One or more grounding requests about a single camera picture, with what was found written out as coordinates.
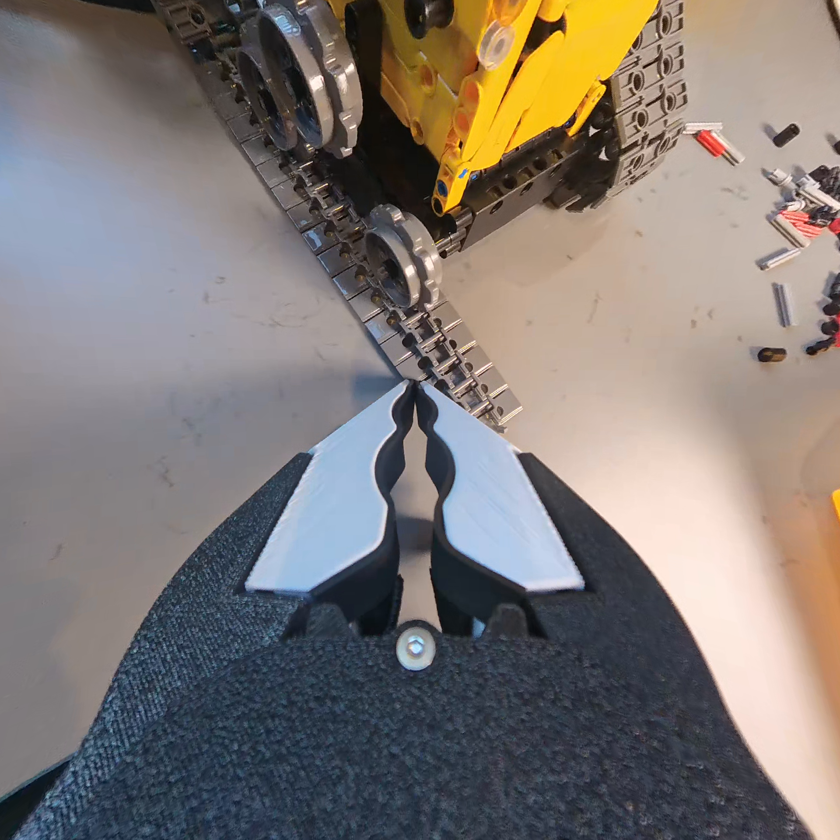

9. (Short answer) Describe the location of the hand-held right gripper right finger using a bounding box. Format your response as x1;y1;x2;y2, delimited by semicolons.
415;381;588;595

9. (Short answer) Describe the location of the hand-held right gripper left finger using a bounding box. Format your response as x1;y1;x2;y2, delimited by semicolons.
245;381;418;599

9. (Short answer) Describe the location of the grey toy track chain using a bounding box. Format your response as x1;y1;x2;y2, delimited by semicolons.
147;0;523;434
549;0;690;214

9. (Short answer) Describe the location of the yellow toy brick bulldozer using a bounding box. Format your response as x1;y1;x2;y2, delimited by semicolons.
237;0;690;313

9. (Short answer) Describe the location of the pile of small brick pins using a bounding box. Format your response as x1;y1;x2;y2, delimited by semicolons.
683;121;840;364

